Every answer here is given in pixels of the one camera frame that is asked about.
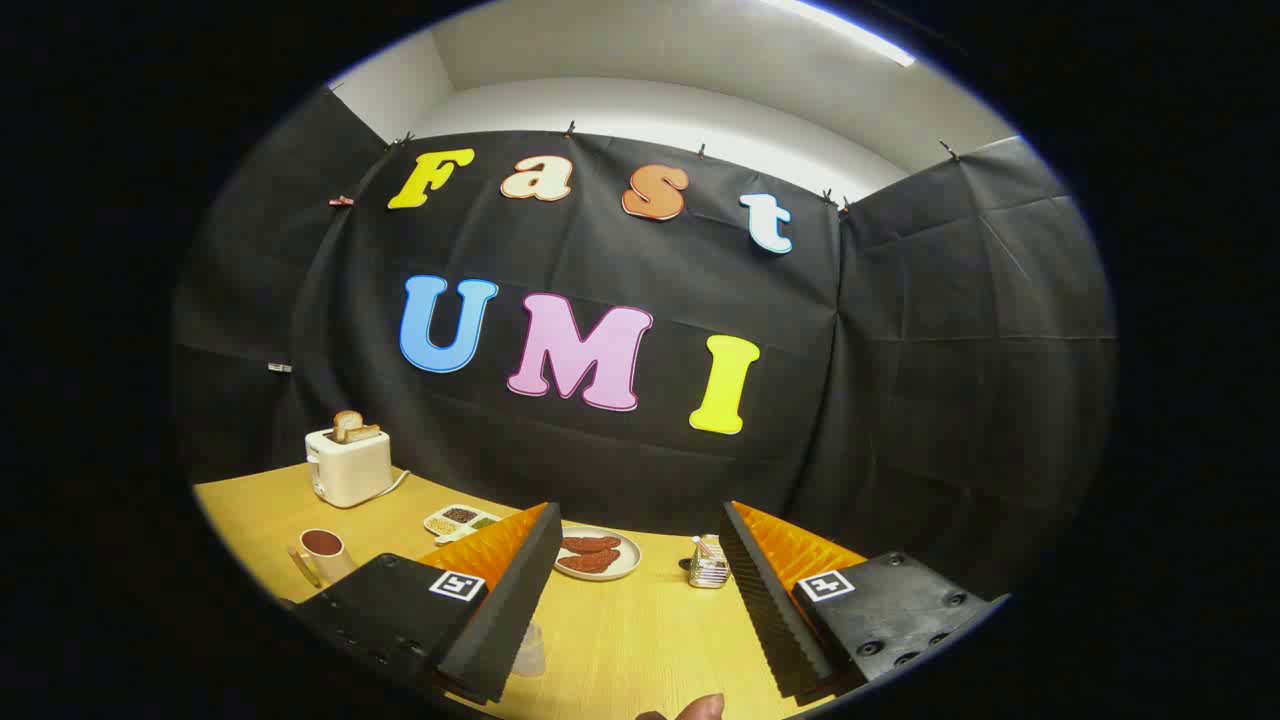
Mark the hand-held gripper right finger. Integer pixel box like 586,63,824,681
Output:
718,500,1009,701

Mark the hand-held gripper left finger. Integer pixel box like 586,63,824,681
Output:
290,502,564,706

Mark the clear juice bottle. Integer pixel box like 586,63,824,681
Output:
512,620,547,678

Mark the beige cup with wooden handle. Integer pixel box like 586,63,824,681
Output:
288,528,358,589

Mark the white sectioned grain dish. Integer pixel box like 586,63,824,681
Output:
423,505,501,546

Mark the wooden table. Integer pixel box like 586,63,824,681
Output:
192,462,871,720

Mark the white round plate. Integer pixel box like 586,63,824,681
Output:
553,526,642,582

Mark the cream toaster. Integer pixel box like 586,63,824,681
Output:
305,427,394,509

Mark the metal wire holder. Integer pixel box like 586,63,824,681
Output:
688,535,731,589

